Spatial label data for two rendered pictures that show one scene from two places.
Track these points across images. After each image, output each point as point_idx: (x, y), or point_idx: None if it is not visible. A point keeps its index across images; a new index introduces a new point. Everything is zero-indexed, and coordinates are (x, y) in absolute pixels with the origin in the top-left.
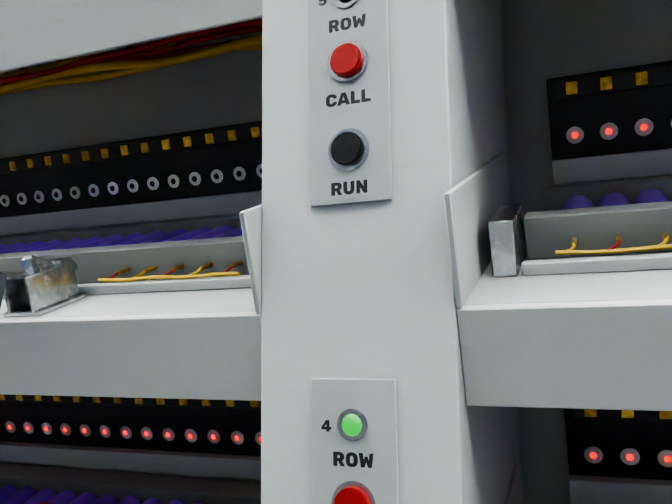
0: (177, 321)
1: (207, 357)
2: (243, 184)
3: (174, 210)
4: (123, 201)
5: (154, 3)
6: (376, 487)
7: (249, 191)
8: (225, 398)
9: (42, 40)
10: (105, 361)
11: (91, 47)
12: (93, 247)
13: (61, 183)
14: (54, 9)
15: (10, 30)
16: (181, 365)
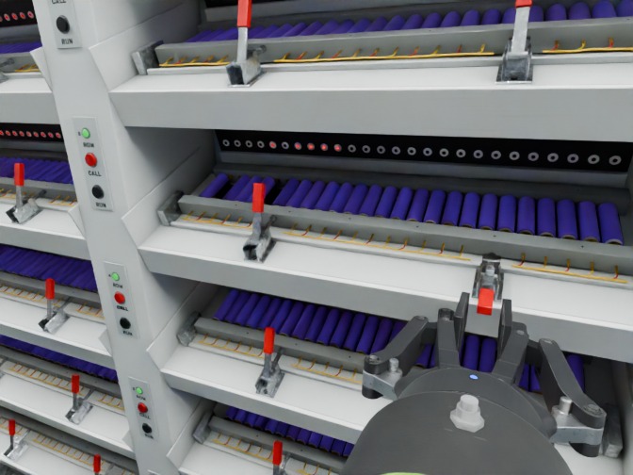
0: (619, 330)
1: (630, 347)
2: (553, 163)
3: (493, 173)
4: (449, 160)
5: (629, 120)
6: None
7: (556, 168)
8: (632, 363)
9: (511, 125)
10: (550, 334)
11: (555, 137)
12: (487, 231)
13: (401, 143)
14: (531, 107)
15: (483, 114)
16: (608, 346)
